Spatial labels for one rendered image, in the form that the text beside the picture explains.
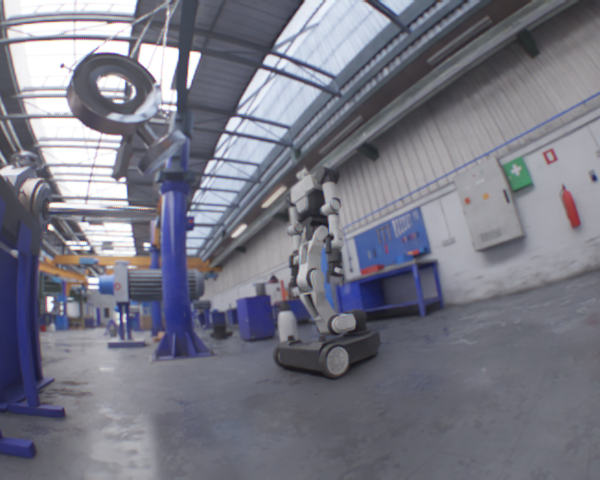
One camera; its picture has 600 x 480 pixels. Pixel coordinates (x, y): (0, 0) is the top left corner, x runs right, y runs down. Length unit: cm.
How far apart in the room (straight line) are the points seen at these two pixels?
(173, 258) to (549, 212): 493
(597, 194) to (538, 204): 96
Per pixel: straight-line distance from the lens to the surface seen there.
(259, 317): 442
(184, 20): 301
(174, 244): 321
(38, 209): 176
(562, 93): 482
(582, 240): 420
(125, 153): 100
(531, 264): 422
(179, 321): 308
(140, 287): 510
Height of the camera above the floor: 42
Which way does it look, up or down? 15 degrees up
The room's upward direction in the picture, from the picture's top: 8 degrees counter-clockwise
